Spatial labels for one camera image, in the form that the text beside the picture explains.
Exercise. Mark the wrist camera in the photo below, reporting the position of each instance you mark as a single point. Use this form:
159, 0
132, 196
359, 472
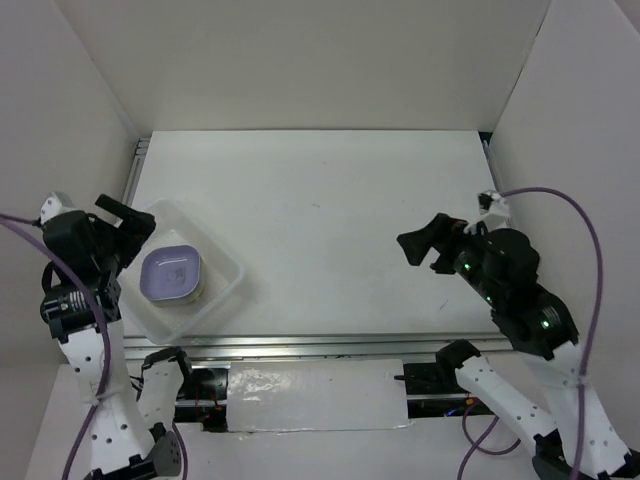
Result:
494, 210
55, 204

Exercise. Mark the purple plate back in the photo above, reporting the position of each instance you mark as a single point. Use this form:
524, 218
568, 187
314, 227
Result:
172, 275

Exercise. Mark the aluminium rail frame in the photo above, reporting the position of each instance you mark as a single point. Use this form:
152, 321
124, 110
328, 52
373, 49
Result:
313, 217

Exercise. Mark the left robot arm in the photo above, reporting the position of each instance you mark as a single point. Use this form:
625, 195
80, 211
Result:
129, 423

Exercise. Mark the white plastic bin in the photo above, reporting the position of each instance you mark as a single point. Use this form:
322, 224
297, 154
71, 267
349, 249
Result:
223, 272

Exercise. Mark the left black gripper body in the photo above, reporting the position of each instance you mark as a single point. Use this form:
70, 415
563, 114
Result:
119, 247

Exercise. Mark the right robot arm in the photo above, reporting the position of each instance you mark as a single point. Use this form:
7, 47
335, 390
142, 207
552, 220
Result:
571, 437

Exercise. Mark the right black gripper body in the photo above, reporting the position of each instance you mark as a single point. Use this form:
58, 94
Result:
468, 264

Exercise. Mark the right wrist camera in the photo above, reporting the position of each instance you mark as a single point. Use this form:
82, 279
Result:
494, 210

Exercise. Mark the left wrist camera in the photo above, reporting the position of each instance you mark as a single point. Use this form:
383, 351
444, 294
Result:
55, 204

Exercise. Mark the white cover panel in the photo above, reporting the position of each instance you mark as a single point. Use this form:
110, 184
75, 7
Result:
326, 395

